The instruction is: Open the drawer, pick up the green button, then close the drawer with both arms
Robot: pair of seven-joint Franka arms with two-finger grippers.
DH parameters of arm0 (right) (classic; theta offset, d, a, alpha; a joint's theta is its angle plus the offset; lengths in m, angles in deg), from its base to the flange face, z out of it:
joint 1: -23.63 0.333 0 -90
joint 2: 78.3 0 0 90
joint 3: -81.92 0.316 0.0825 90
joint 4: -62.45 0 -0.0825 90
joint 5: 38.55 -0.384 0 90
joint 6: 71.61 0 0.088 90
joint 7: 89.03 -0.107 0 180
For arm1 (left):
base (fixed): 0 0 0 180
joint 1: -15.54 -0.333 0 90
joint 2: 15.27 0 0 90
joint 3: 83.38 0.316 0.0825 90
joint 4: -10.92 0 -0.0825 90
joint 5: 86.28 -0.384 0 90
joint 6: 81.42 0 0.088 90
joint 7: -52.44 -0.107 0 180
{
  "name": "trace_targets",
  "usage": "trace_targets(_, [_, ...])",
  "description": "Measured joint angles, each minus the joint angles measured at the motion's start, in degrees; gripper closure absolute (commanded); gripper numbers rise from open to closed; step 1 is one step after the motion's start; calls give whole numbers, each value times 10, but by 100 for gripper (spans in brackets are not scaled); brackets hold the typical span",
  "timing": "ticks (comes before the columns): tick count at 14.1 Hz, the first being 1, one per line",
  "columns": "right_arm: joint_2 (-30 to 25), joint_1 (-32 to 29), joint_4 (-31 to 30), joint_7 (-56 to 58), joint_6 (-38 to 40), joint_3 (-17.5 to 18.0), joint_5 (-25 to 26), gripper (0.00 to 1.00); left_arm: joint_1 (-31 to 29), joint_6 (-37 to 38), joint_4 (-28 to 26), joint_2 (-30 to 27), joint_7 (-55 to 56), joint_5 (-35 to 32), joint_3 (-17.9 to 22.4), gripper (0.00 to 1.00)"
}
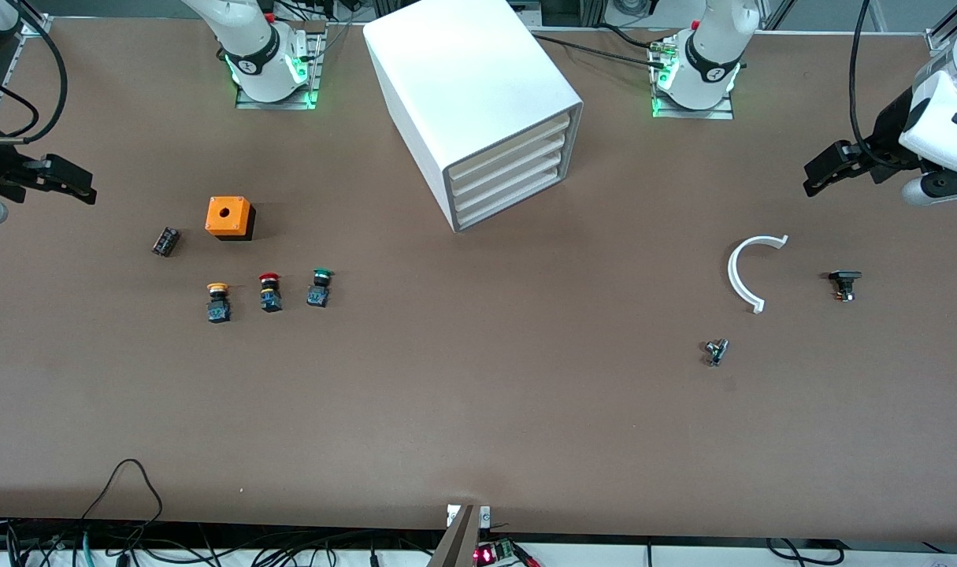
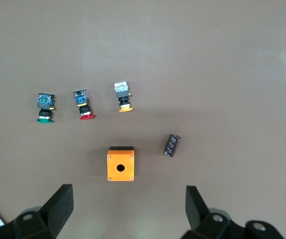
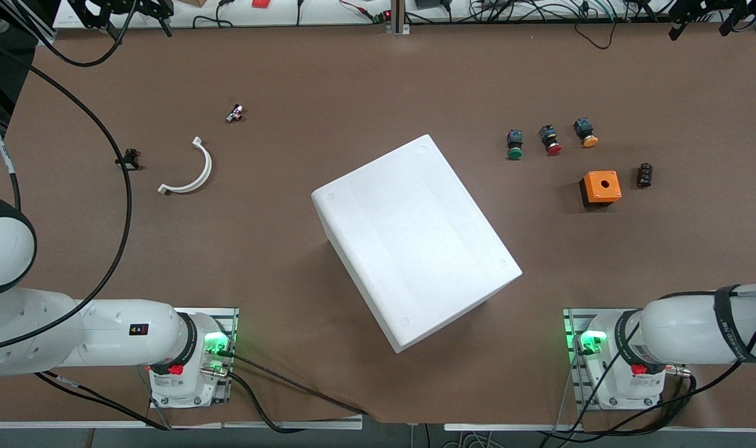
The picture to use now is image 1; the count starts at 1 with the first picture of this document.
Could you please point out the green push button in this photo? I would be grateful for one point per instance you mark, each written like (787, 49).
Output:
(318, 295)

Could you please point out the brown camera mount beam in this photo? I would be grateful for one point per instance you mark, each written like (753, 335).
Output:
(458, 543)

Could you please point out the yellow push button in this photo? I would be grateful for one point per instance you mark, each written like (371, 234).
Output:
(219, 307)

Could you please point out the black push button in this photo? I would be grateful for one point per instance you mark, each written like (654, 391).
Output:
(844, 277)

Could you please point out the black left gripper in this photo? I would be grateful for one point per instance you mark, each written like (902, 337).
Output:
(890, 131)

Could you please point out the small black terminal block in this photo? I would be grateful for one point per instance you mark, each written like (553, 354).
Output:
(165, 242)

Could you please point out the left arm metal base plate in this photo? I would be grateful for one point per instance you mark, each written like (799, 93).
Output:
(695, 115)

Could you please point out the small metal key switch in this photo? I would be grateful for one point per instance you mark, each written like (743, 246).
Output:
(716, 350)

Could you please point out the circuit board with red light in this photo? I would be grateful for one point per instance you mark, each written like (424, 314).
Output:
(498, 549)

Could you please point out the white curved plastic arc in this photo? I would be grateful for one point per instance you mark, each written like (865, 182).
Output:
(732, 274)

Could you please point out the orange box with hole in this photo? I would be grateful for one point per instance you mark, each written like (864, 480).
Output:
(226, 214)

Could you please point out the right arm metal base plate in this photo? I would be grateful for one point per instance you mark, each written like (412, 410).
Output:
(277, 104)

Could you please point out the red push button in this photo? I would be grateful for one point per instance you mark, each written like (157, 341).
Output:
(270, 298)

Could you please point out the white mount bracket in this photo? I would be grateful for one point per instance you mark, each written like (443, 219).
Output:
(486, 516)

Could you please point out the aluminium table corner profile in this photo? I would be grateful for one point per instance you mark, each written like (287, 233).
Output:
(33, 27)
(939, 39)

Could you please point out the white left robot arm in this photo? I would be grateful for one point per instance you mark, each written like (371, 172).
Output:
(710, 47)

